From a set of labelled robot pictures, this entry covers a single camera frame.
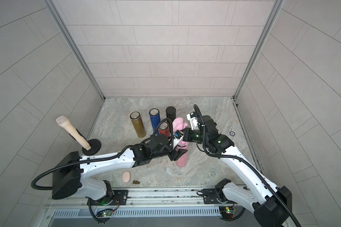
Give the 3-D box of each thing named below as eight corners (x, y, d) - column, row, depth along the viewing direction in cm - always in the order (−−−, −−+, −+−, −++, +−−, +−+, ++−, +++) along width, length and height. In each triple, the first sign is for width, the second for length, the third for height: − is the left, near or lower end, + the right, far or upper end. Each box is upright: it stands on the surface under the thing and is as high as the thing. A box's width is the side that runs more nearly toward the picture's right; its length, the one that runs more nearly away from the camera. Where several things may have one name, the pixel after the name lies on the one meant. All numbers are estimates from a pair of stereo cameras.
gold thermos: (136, 137, 95) (129, 119, 79) (138, 129, 99) (131, 111, 83) (145, 137, 95) (139, 119, 79) (146, 129, 99) (141, 111, 83)
